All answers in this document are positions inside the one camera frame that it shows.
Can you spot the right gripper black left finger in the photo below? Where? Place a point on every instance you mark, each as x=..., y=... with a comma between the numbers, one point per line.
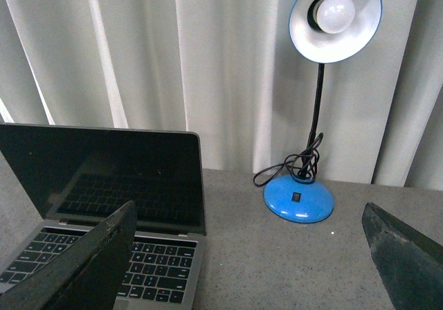
x=86, y=276

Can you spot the grey silver laptop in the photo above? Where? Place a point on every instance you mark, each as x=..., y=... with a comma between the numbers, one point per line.
x=77, y=176

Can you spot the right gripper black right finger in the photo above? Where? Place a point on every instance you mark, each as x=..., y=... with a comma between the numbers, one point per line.
x=408, y=262

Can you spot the blue desk lamp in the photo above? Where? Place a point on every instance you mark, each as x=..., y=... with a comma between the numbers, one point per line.
x=323, y=32

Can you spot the white pleated curtain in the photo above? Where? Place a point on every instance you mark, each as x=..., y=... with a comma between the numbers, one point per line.
x=227, y=70

